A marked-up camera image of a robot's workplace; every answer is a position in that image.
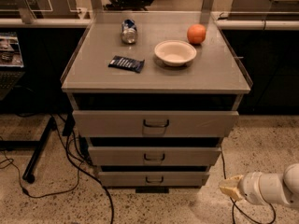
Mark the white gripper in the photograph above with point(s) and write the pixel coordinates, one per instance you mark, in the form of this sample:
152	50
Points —
248	187

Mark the grey bottom drawer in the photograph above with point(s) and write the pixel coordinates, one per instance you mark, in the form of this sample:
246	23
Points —
164	179

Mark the grey drawer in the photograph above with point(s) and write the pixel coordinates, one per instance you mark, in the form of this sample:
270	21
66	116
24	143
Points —
154	156
155	123
164	179

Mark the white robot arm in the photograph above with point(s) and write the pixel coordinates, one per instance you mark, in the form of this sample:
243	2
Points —
281	188

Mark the grey drawer cabinet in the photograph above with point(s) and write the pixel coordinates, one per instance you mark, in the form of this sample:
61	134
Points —
213	81

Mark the grey middle drawer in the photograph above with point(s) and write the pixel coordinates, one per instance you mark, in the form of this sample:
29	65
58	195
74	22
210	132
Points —
154	156

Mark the grey top drawer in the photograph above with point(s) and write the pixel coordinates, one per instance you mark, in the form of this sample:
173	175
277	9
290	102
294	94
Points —
155	123

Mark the white bowl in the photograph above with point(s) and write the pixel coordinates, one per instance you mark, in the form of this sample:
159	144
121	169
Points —
175	52

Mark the dark blue snack bar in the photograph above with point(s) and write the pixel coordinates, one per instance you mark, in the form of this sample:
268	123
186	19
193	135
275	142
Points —
127	64

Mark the orange fruit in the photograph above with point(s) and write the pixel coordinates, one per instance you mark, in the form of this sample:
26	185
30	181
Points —
196	34

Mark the blue soda can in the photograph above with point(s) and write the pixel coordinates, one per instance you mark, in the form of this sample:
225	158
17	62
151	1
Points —
129	31

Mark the black stand leg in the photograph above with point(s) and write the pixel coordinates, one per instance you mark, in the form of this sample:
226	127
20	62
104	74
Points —
35	145

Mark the black keyboard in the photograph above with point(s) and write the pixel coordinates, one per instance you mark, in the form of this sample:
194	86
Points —
8	80

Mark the magazine on left desk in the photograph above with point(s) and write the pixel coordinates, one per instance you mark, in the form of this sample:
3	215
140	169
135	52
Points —
10	51

